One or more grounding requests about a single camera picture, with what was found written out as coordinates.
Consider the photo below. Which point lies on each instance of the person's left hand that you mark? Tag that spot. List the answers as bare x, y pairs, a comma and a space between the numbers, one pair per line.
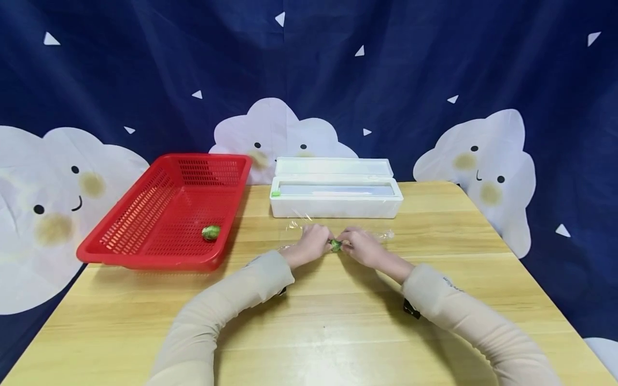
309, 244

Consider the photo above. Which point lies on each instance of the person's right hand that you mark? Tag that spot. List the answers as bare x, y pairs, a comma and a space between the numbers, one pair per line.
364, 247

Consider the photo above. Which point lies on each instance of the person's left fingers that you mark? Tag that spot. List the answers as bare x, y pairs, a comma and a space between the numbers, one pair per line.
322, 237

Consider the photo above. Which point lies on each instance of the person's right fingers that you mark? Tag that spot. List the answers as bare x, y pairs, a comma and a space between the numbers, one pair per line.
350, 238

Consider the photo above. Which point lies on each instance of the small green vegetable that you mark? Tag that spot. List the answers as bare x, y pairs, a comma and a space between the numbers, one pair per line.
335, 245

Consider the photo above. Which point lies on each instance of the sheet of clear plastic wrap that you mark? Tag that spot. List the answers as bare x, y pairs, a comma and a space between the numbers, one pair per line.
294, 228

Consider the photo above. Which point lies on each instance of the person's right forearm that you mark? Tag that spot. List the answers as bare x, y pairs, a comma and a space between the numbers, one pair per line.
463, 327

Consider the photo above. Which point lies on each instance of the person's left forearm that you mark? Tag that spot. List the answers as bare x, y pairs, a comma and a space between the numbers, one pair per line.
222, 321

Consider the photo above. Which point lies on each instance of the white plastic wrap dispenser box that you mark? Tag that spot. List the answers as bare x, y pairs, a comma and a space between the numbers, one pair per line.
335, 193

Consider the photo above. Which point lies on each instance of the wrapped green vegetable ball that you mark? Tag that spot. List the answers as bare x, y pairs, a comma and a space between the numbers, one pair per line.
210, 232

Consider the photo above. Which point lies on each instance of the red plastic basket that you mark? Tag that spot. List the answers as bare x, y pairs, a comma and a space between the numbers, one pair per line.
164, 214

